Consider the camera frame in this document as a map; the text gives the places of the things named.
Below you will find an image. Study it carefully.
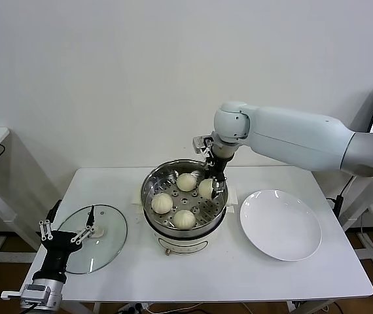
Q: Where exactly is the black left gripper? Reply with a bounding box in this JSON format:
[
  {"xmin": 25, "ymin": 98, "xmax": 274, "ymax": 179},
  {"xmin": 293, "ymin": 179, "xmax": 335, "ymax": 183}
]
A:
[{"xmin": 31, "ymin": 199, "xmax": 97, "ymax": 283}]

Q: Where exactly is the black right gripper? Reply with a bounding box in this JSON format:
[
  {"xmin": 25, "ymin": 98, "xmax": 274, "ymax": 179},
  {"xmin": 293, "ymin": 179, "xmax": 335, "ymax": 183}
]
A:
[{"xmin": 205, "ymin": 152, "xmax": 232, "ymax": 201}]

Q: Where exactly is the white steamed baozi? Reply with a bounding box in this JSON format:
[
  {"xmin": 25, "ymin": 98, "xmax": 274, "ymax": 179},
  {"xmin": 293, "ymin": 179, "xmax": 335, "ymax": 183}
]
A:
[
  {"xmin": 173, "ymin": 209, "xmax": 196, "ymax": 230},
  {"xmin": 198, "ymin": 179, "xmax": 214, "ymax": 200},
  {"xmin": 176, "ymin": 173, "xmax": 197, "ymax": 192},
  {"xmin": 151, "ymin": 192, "xmax": 174, "ymax": 215}
]

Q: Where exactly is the glass pot lid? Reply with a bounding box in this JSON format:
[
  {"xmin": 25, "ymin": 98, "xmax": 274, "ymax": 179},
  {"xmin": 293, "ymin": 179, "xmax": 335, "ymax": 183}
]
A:
[{"xmin": 57, "ymin": 204, "xmax": 128, "ymax": 274}]

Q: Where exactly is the stainless steel steamer basket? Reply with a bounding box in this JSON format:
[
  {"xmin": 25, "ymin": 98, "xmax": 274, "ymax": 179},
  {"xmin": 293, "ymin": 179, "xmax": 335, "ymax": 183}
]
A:
[{"xmin": 139, "ymin": 159, "xmax": 229, "ymax": 232}]

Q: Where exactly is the white round plate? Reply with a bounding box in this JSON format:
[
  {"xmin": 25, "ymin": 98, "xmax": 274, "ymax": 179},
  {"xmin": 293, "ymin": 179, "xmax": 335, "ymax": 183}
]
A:
[{"xmin": 240, "ymin": 189, "xmax": 323, "ymax": 262}]

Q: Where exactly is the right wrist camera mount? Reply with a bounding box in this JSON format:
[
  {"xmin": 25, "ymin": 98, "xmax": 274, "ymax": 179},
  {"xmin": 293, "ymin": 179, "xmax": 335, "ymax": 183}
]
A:
[{"xmin": 192, "ymin": 136, "xmax": 214, "ymax": 155}]

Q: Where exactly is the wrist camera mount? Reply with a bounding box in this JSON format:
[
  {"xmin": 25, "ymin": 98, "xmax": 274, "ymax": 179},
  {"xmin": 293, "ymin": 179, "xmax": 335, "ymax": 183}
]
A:
[
  {"xmin": 0, "ymin": 283, "xmax": 53, "ymax": 304},
  {"xmin": 192, "ymin": 136, "xmax": 214, "ymax": 155}
]

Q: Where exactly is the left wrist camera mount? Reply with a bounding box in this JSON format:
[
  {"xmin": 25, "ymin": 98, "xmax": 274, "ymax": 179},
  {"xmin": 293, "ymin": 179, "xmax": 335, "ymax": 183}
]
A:
[{"xmin": 0, "ymin": 283, "xmax": 53, "ymax": 304}]

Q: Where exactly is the black cable post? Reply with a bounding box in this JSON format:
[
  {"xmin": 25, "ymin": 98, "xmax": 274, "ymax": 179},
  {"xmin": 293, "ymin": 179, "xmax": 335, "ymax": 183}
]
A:
[{"xmin": 325, "ymin": 194, "xmax": 343, "ymax": 226}]

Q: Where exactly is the white laptop cable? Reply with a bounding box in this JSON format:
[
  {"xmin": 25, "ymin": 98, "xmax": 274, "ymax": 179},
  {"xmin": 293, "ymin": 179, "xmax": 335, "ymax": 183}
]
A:
[{"xmin": 341, "ymin": 175, "xmax": 355, "ymax": 198}]

